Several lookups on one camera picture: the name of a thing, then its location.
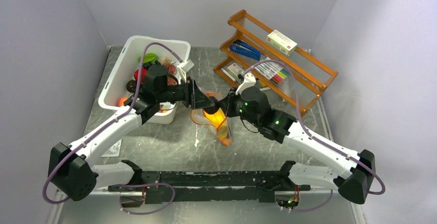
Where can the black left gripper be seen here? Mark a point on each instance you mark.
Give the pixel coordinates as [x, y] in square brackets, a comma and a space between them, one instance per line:
[194, 97]

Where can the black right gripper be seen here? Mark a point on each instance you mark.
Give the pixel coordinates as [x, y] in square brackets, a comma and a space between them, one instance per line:
[227, 103]

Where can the clear zip bag orange zipper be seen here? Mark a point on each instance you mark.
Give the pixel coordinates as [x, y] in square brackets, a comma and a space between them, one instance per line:
[198, 118]

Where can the yellow banana bunch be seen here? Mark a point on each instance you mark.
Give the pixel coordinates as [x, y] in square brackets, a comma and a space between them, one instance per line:
[216, 120]

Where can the red apple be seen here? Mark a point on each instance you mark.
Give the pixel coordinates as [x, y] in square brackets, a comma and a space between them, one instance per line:
[141, 76]

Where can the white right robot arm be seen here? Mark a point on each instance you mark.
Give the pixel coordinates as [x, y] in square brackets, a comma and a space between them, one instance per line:
[347, 171]

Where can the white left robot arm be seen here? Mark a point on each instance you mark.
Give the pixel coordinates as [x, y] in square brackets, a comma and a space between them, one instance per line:
[73, 168]

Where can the white green box lower shelf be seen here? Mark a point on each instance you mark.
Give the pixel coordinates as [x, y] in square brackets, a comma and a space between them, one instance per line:
[235, 70]

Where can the red grape bunch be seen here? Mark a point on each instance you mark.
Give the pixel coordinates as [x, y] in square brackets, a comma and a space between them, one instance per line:
[171, 80]

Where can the coloured marker pen set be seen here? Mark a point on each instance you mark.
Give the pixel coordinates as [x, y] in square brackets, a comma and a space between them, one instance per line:
[272, 71]

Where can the blue stapler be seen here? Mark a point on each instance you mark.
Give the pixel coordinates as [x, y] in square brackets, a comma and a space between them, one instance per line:
[242, 48]

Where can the orange wooden shelf rack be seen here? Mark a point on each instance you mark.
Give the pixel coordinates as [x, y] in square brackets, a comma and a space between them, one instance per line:
[295, 75]

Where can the green lime slice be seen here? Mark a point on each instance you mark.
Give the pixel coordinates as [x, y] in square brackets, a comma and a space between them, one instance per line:
[150, 58]

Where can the dark mangosteen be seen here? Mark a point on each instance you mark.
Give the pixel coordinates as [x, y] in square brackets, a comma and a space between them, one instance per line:
[131, 86]

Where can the white red box top shelf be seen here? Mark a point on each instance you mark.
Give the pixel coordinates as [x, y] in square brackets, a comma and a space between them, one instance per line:
[281, 42]

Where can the white plastic bin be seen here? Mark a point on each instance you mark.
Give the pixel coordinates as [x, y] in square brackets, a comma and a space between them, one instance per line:
[127, 65]

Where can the white label card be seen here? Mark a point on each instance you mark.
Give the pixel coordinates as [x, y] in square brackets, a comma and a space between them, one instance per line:
[113, 151]

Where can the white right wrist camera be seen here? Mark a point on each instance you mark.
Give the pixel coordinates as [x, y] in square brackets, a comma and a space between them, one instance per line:
[249, 80]

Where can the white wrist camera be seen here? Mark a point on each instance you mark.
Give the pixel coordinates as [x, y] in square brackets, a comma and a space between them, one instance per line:
[249, 80]
[185, 65]

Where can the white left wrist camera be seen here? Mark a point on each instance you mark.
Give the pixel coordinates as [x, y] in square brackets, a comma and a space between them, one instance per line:
[185, 65]

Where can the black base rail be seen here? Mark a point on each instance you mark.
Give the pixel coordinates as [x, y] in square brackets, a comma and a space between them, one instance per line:
[189, 186]

